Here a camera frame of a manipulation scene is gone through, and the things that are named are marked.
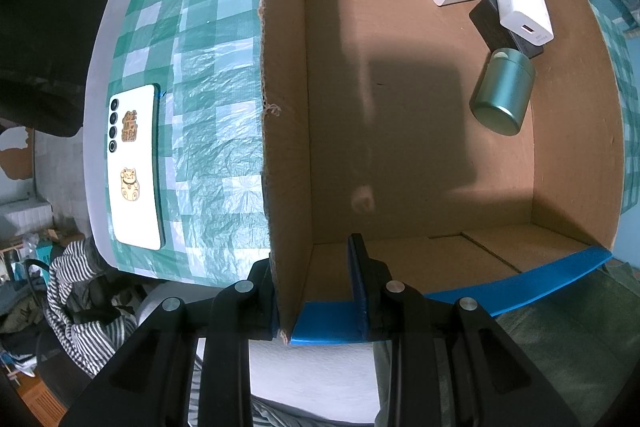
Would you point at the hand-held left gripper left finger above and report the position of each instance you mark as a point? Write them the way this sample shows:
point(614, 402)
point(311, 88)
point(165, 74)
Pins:
point(260, 307)

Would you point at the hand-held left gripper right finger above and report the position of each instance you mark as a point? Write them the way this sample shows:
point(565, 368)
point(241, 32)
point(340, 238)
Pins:
point(357, 287)

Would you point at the blue-sided cardboard box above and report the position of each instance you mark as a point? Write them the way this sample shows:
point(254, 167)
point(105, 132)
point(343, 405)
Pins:
point(400, 132)

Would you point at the green metal tin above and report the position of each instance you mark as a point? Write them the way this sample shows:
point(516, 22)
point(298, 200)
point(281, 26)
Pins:
point(502, 92)

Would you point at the grey and black round puck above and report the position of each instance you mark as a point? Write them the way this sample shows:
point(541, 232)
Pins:
point(492, 27)

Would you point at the striped cloth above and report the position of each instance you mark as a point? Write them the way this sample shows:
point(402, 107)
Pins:
point(80, 287)

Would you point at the white phone with gold stickers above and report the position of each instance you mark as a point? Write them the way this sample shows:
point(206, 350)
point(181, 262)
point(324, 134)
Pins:
point(135, 167)

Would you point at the olive green cloth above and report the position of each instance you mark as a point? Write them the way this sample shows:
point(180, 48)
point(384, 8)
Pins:
point(550, 332)

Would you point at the light teal checked tablecloth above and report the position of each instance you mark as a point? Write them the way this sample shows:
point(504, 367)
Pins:
point(210, 107)

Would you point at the wooden crate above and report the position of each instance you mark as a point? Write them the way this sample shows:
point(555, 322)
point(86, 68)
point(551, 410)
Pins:
point(42, 402)

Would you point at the white storage box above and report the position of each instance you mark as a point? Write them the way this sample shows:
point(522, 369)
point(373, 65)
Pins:
point(27, 219)

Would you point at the large dark object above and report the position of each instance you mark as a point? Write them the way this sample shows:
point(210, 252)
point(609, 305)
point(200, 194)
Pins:
point(40, 32)

